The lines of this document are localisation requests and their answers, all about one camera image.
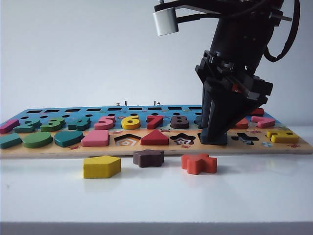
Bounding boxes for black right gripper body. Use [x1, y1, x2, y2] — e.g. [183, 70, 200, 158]
[195, 50, 273, 105]

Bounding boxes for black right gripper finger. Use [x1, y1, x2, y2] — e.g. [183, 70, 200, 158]
[208, 78, 264, 136]
[201, 78, 213, 135]

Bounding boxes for dark blue square block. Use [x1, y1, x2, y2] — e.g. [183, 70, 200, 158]
[200, 132, 228, 145]

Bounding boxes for orange number ten piece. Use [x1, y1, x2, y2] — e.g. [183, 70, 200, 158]
[233, 117, 248, 129]

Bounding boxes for brown number eight piece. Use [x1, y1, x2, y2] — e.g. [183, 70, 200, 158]
[170, 115, 189, 130]

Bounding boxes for pink greater-than sign piece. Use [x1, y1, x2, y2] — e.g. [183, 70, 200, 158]
[251, 116, 276, 129]

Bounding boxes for red number seven piece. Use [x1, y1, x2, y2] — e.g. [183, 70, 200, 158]
[146, 115, 166, 130]

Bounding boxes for orange cross block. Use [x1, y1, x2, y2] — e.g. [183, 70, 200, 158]
[181, 153, 218, 175]

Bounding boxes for yellow equals sign piece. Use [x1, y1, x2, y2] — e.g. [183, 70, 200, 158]
[266, 129, 299, 143]

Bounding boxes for red triangle block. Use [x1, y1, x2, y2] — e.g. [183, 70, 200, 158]
[140, 129, 170, 146]

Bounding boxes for wooden number shape puzzle board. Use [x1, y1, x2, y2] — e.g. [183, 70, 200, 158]
[0, 105, 313, 159]

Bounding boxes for brown star block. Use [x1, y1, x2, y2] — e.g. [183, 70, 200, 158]
[133, 149, 164, 168]

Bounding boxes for yellow number six piece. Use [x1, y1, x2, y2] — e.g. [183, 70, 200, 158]
[121, 115, 140, 130]

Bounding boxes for pink number five piece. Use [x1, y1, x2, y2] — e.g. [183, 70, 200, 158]
[94, 115, 116, 131]

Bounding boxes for pink trapezoid block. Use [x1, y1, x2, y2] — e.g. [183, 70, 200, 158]
[81, 130, 110, 147]

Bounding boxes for yellow pentagon block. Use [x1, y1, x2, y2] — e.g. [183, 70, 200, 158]
[83, 155, 122, 179]

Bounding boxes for dark green number four piece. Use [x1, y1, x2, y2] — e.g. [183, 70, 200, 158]
[67, 117, 91, 131]

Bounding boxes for teal semicircle block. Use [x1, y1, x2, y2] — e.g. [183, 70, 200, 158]
[54, 130, 84, 148]

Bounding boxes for green number three piece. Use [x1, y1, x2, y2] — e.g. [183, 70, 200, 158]
[40, 117, 66, 132]

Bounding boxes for green oval block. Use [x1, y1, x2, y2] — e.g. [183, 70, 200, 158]
[22, 131, 53, 149]

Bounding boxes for green number two piece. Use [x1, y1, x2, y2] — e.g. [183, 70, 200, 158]
[14, 118, 42, 134]

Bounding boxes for pink number one piece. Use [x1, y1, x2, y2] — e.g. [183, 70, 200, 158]
[0, 118, 20, 134]

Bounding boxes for teal parallelogram block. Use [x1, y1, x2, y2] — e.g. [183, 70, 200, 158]
[0, 133, 22, 150]

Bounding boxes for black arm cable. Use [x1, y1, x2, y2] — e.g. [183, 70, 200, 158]
[264, 0, 301, 63]

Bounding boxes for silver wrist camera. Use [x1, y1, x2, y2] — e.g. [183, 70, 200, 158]
[152, 6, 179, 37]

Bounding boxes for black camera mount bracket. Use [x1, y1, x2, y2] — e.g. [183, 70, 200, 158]
[154, 0, 221, 22]

